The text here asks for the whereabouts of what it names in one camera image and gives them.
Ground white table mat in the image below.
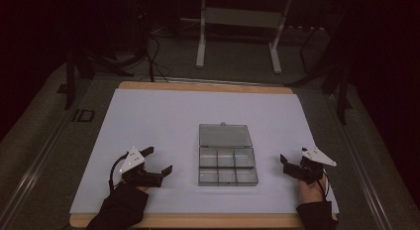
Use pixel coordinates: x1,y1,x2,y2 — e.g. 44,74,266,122
69,87,340,215

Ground black metal stand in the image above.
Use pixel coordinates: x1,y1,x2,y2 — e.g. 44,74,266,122
286,23,354,126
63,46,135,111

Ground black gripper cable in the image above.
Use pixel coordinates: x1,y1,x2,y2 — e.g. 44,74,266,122
317,172,332,202
108,152,131,192

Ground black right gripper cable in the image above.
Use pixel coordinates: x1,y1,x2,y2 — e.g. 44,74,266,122
317,172,332,202

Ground person's right hand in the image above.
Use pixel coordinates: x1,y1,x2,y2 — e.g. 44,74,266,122
298,173,330,205

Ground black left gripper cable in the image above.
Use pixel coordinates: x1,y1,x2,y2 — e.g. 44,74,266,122
108,152,131,192

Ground clear plastic compartment box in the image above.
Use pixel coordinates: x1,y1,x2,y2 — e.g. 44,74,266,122
197,121,260,187

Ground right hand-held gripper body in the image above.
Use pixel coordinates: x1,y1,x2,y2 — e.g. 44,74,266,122
286,147,338,185

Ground white metal desk frame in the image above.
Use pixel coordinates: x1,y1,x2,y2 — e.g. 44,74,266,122
179,0,294,75

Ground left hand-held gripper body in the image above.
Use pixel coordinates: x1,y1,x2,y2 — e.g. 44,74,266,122
119,147,164,188

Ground black floor cables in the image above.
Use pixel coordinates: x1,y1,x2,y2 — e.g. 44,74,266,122
144,33,173,84

